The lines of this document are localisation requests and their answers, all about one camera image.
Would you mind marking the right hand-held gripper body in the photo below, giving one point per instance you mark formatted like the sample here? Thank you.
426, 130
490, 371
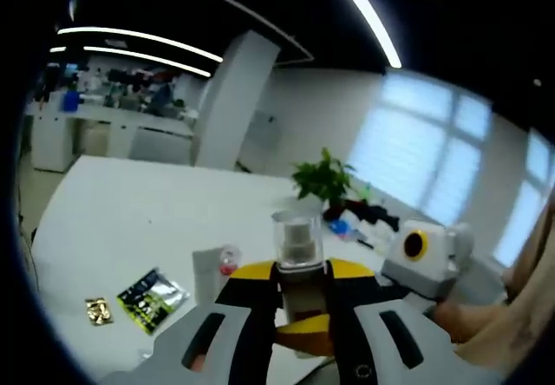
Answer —
433, 268

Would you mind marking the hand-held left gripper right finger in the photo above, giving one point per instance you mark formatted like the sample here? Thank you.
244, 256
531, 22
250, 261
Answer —
390, 341

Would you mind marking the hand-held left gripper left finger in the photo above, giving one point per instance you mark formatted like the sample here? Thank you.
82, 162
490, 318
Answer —
195, 341

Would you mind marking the silver green skincare sachet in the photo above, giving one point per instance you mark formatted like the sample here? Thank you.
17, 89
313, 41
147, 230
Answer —
152, 300

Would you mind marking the white skincare tube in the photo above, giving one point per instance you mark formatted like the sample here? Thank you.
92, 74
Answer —
206, 276

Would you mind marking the person's right hand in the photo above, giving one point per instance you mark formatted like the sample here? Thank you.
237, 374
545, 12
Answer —
459, 322

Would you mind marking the small clear plastic packet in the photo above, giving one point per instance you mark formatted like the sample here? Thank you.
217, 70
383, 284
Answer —
145, 352

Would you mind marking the black bundle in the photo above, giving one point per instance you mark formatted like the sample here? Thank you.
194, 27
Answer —
373, 213

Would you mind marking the small gold foil packet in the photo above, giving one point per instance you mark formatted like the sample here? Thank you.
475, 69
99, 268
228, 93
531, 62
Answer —
99, 311

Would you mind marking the blue plastic bag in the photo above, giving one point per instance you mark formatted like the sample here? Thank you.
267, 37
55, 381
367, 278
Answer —
340, 227

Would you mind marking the large window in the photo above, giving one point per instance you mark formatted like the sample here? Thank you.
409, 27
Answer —
416, 151

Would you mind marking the potted green plant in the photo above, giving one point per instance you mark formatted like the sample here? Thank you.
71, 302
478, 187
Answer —
325, 177

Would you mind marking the white office counter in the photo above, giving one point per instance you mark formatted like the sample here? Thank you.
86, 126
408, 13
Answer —
108, 131

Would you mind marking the wide ceiling light strip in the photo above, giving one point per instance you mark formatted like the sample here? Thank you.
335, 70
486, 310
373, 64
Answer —
368, 12

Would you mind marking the blue box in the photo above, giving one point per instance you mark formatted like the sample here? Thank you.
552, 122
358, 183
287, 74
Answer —
70, 100

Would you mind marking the thin ceiling light strip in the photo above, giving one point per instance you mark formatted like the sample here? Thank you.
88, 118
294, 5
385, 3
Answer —
147, 58
139, 41

